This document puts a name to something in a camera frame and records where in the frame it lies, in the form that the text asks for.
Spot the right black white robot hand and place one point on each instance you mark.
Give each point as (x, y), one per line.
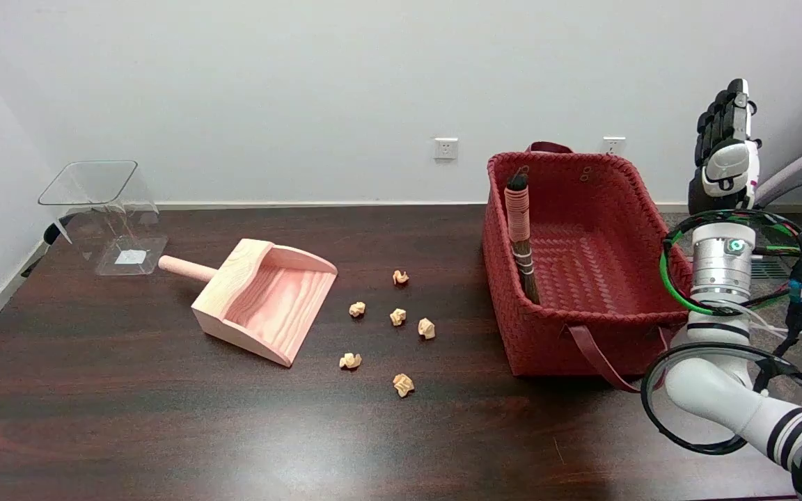
(727, 163)

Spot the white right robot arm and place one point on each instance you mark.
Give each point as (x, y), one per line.
(721, 390)

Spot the red woven basket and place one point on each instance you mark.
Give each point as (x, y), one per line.
(582, 334)

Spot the grey office chair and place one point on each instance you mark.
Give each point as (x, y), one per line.
(801, 167)

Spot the floor vent grille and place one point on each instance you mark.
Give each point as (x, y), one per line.
(777, 268)

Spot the crumpled paper ball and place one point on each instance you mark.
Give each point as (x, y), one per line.
(403, 385)
(400, 277)
(357, 309)
(427, 328)
(350, 360)
(397, 317)

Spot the wooden dustpan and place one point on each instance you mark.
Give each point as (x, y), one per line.
(269, 299)

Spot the clear plastic bin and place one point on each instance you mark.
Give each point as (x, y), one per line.
(112, 209)

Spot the black object behind table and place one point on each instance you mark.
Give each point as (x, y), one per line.
(49, 236)

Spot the white wall socket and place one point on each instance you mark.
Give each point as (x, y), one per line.
(613, 145)
(445, 148)

